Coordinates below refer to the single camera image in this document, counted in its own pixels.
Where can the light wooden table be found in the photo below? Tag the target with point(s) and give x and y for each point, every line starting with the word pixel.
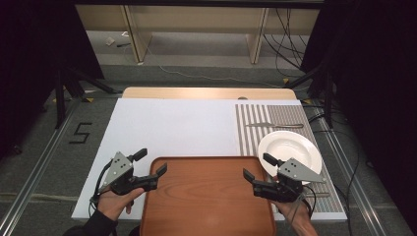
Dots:
pixel 196 92

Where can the person's right hand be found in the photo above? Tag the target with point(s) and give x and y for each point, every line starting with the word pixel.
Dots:
pixel 295 213

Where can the beige wooden shelf unit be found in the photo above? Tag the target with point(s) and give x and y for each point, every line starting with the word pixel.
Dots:
pixel 196 19

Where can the brown wooden tray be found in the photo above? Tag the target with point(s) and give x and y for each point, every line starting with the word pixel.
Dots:
pixel 206 200

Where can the person's left hand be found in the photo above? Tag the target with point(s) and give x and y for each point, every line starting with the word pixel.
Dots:
pixel 113 203

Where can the silver table knife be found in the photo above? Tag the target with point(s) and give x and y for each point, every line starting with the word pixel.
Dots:
pixel 278 125

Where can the black curtain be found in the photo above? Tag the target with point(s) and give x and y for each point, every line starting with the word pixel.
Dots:
pixel 32 65
pixel 377 82

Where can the black pen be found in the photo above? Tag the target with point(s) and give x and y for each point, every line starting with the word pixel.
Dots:
pixel 123 45

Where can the black metal stand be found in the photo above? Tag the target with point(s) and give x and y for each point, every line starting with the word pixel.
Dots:
pixel 327 91
pixel 60 98

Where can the grey striped placemat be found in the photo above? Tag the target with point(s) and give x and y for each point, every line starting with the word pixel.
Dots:
pixel 255 131

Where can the yellow tape piece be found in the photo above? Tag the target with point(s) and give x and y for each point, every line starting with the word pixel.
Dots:
pixel 307 101
pixel 286 80
pixel 88 99

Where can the white table board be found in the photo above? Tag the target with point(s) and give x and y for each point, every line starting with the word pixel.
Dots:
pixel 170 128

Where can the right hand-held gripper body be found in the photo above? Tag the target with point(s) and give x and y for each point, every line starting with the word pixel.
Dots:
pixel 288 183

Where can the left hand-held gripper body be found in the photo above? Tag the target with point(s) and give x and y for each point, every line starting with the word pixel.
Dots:
pixel 118 170

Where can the small white floor object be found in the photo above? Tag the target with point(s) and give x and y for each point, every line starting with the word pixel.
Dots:
pixel 109 41

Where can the white plate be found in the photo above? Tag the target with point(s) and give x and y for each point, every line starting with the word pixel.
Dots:
pixel 288 147

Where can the aluminium floor rail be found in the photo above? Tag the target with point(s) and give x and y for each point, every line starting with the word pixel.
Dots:
pixel 36 167
pixel 354 177

